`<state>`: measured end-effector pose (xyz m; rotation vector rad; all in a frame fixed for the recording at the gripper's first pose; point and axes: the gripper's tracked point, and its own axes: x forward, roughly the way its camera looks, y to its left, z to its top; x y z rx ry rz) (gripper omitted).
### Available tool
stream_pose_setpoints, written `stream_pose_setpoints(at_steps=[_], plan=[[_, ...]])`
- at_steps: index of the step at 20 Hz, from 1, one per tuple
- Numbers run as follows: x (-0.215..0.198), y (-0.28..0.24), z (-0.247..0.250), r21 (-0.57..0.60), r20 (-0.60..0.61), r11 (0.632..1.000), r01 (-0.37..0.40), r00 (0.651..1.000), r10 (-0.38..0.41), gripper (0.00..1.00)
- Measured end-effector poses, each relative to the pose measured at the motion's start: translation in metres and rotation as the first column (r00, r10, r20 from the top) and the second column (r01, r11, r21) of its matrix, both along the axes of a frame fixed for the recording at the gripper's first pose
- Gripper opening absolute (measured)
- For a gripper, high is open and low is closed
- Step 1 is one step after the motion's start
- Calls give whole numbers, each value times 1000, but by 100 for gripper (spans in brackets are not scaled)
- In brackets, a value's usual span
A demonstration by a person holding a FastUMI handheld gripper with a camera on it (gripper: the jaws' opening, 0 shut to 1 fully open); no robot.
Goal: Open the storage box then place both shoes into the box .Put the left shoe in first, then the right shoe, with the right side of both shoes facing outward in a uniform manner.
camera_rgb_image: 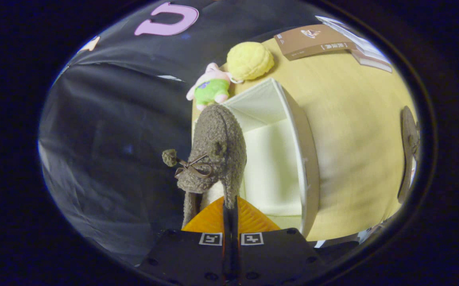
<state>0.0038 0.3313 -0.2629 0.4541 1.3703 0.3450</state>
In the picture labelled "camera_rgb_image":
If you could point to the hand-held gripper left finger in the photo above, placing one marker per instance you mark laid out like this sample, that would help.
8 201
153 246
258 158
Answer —
189 258

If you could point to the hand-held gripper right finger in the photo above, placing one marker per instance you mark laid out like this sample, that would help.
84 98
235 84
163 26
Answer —
277 258

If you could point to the beige fabric storage box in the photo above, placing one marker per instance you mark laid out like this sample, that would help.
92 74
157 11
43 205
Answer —
273 167

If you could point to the brown fuzzy slipper shoe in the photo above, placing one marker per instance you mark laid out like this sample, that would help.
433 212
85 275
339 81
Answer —
217 131
408 131

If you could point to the black backdrop cloth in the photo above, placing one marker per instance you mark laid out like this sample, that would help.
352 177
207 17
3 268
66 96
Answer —
114 139

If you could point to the pink and green plush toy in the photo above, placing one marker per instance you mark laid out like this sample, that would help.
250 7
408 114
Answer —
211 89

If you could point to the yellow round plush toy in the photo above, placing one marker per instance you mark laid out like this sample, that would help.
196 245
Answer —
250 60

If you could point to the pale pink book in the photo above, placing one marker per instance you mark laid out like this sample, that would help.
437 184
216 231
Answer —
374 62

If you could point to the brown book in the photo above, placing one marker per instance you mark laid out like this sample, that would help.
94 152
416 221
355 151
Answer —
312 41

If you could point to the white book with dark photo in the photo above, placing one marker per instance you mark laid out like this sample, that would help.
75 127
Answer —
356 39

